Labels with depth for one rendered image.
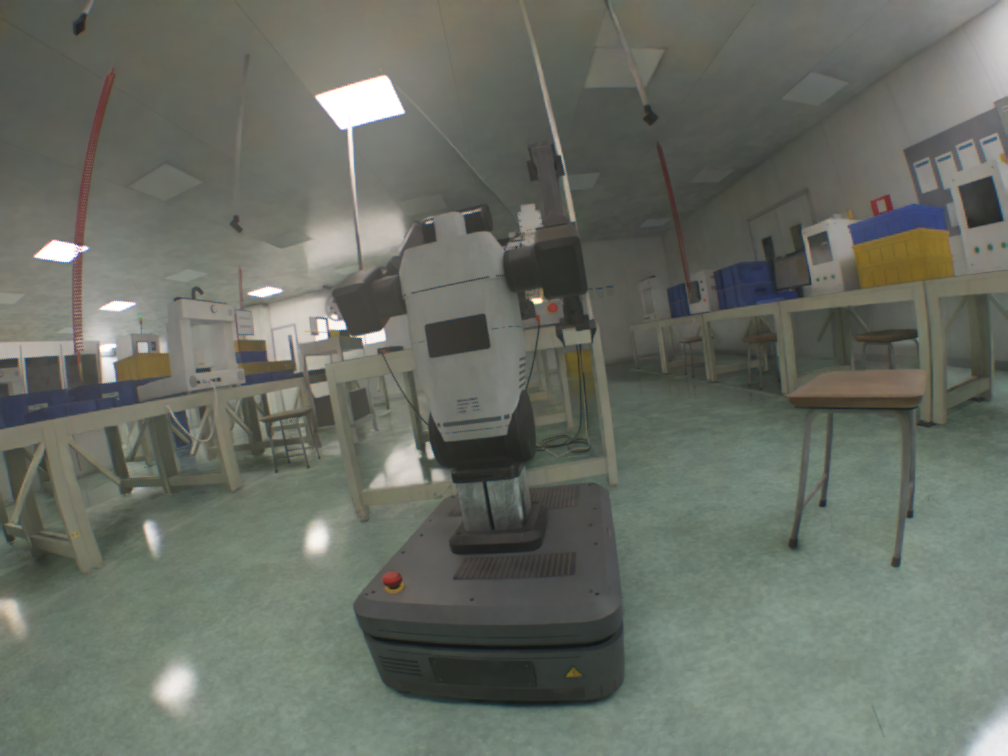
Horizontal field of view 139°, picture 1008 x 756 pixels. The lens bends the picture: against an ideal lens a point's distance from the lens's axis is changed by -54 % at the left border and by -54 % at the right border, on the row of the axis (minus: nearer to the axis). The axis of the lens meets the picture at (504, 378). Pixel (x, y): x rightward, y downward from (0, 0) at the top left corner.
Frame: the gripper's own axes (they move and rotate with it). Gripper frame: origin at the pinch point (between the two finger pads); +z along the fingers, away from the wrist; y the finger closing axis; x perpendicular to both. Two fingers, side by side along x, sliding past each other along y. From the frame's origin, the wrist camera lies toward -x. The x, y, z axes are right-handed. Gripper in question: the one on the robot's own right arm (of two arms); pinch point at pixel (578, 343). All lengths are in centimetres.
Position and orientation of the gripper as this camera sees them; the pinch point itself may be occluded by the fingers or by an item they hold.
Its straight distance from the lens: 148.4
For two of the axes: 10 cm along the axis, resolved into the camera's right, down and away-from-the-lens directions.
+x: -0.8, 5.8, -8.1
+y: -9.7, 1.4, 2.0
